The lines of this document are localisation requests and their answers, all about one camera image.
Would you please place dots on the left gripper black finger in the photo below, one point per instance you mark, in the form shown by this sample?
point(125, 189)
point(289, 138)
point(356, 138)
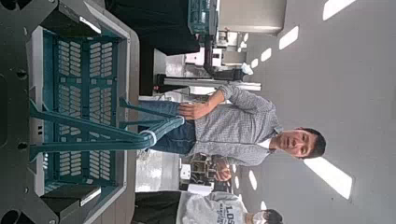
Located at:
point(67, 199)
point(67, 21)

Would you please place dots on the black slender robot arm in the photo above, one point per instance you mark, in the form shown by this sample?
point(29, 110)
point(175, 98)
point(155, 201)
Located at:
point(209, 56)

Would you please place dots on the teal crate with pink sticker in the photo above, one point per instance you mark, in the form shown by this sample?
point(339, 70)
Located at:
point(202, 17)

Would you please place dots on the checked shirt man right hand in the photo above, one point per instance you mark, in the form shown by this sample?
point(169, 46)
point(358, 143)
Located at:
point(193, 110)

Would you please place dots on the checked shirt man left hand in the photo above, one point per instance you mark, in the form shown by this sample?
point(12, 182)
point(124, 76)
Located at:
point(223, 172)

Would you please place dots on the black cloth draped table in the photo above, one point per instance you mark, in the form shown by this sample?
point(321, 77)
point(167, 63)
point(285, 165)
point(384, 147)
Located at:
point(162, 28)

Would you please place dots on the person in grey hoodie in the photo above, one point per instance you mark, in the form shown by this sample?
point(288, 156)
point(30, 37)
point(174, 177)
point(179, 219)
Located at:
point(211, 208)

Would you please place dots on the man in checked shirt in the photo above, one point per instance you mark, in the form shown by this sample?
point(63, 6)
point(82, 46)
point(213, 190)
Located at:
point(230, 127)

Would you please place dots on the large grey box column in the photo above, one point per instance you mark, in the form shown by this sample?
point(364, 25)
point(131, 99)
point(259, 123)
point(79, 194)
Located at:
point(252, 15)

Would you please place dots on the white ceiling light panel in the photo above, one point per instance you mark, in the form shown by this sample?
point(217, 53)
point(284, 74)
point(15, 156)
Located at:
point(334, 9)
point(265, 54)
point(289, 38)
point(328, 177)

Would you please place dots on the aluminium profile post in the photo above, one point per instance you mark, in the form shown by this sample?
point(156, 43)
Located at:
point(211, 83)

